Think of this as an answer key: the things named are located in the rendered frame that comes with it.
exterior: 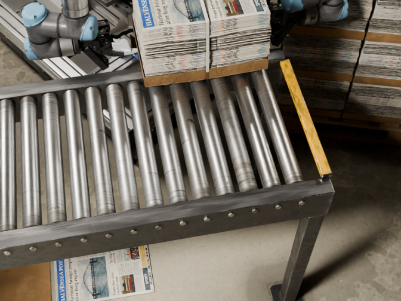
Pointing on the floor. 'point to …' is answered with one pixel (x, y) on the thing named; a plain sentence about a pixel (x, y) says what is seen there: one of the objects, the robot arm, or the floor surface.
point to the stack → (373, 98)
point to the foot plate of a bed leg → (273, 288)
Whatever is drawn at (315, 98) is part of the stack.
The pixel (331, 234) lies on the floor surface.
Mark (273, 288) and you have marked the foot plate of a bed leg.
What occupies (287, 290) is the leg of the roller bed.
